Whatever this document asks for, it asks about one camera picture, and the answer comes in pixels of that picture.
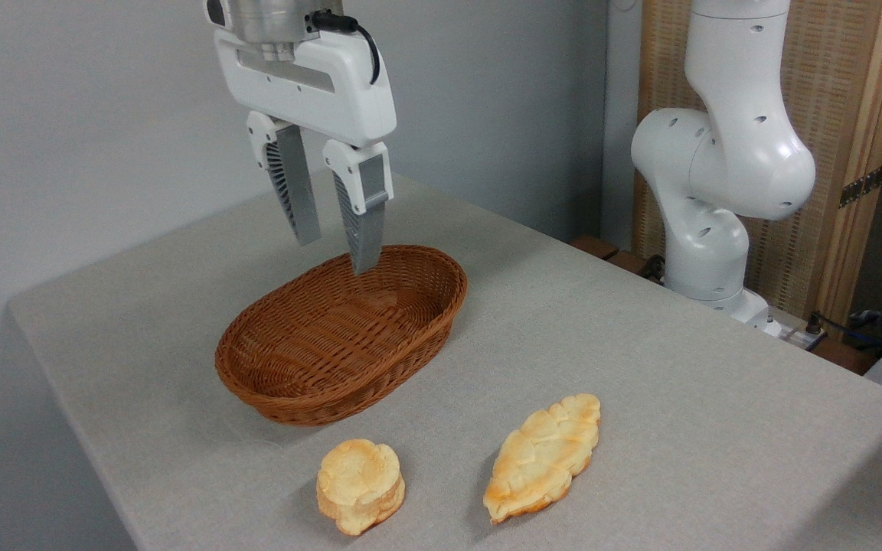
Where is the grey tablecloth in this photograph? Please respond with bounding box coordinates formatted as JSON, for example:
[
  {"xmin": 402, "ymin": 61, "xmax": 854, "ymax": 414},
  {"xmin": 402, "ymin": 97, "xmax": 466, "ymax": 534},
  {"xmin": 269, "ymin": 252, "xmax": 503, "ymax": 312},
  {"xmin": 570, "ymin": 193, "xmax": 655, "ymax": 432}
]
[{"xmin": 6, "ymin": 165, "xmax": 882, "ymax": 551}]

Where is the wooden rattan folding screen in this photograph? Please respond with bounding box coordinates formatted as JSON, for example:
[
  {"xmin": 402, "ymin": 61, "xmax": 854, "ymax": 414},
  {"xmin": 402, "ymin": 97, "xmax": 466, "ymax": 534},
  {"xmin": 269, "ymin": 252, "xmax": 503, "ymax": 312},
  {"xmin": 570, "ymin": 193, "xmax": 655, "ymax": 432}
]
[{"xmin": 632, "ymin": 0, "xmax": 882, "ymax": 331}]

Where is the brown oval wicker basket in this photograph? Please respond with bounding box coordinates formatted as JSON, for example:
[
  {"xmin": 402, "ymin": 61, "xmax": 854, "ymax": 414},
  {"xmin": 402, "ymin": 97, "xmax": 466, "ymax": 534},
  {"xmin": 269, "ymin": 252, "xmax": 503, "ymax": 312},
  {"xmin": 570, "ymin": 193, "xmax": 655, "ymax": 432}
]
[{"xmin": 215, "ymin": 245, "xmax": 469, "ymax": 427}]

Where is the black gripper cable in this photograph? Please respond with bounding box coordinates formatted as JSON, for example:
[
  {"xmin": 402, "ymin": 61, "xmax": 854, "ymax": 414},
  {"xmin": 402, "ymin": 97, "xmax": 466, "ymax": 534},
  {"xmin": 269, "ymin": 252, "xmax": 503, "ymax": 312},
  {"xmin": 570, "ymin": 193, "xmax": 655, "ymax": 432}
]
[{"xmin": 310, "ymin": 9, "xmax": 382, "ymax": 86}]

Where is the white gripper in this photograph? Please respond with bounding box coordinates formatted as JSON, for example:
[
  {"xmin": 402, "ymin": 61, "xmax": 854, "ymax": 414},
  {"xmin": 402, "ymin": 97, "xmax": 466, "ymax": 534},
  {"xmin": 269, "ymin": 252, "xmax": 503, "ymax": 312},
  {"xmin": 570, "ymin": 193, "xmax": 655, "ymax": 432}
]
[{"xmin": 214, "ymin": 28, "xmax": 398, "ymax": 276}]

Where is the black power cable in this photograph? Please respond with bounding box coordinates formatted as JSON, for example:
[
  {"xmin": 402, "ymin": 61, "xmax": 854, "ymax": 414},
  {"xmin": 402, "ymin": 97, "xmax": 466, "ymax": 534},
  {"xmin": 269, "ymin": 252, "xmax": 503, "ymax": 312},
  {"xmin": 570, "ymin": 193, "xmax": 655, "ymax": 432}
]
[{"xmin": 807, "ymin": 310, "xmax": 882, "ymax": 362}]

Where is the white power socket with plug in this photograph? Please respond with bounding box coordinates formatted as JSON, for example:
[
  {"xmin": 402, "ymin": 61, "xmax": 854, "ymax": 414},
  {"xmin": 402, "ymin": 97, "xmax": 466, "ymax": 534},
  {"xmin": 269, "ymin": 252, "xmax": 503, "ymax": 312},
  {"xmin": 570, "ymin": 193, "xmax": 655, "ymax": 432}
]
[{"xmin": 780, "ymin": 312, "xmax": 829, "ymax": 353}]

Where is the black metal screen hinge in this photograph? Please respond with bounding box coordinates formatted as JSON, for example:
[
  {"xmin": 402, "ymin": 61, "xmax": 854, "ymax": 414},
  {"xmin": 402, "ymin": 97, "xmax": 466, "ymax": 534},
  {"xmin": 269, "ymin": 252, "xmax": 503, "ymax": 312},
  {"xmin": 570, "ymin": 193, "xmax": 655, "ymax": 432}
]
[{"xmin": 839, "ymin": 164, "xmax": 882, "ymax": 209}]

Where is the round flower-shaped bread bun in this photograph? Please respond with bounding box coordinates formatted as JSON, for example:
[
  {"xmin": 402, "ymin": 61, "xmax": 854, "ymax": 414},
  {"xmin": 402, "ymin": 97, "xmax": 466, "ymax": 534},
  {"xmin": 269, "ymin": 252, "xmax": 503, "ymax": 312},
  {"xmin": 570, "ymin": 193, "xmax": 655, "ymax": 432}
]
[{"xmin": 315, "ymin": 439, "xmax": 407, "ymax": 536}]

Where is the long braided bread loaf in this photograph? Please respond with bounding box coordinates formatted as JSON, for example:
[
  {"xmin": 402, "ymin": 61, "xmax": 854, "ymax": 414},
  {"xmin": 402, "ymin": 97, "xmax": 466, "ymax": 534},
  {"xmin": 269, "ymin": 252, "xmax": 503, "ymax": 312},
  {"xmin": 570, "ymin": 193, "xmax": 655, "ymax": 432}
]
[{"xmin": 483, "ymin": 393, "xmax": 602, "ymax": 525}]

